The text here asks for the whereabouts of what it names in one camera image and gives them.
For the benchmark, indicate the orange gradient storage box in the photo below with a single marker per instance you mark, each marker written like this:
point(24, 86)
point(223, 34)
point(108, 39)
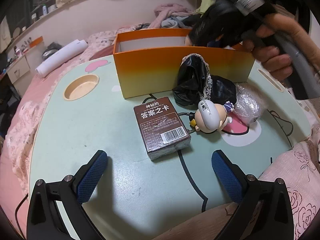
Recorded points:
point(147, 61)

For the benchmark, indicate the pile of clothes on bed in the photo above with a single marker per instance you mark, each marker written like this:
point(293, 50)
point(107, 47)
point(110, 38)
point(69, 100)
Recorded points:
point(172, 15)

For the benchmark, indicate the clear plastic bag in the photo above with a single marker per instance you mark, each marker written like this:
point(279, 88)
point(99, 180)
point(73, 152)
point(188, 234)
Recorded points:
point(250, 103)

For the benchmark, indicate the white-haired chibi figurine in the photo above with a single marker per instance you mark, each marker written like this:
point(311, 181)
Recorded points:
point(211, 117)

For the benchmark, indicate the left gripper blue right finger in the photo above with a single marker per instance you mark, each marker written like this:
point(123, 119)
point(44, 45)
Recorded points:
point(264, 207)

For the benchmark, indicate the green hanging cloth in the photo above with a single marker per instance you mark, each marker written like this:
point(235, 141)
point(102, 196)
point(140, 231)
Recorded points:
point(205, 4)

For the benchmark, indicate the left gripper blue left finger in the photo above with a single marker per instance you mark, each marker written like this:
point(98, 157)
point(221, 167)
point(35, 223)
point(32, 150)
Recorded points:
point(44, 219)

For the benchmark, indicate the small orange box on desk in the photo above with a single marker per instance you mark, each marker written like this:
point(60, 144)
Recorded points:
point(36, 41)

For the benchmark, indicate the pink floral quilt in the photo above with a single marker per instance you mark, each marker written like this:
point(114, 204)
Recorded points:
point(17, 148)

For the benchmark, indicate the person's right hand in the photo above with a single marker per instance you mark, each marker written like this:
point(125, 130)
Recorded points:
point(280, 65)

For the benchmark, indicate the brown answer card box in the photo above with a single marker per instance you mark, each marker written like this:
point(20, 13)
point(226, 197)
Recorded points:
point(161, 128)

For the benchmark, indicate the white drawer desk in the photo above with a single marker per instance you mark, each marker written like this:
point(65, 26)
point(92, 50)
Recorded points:
point(22, 71)

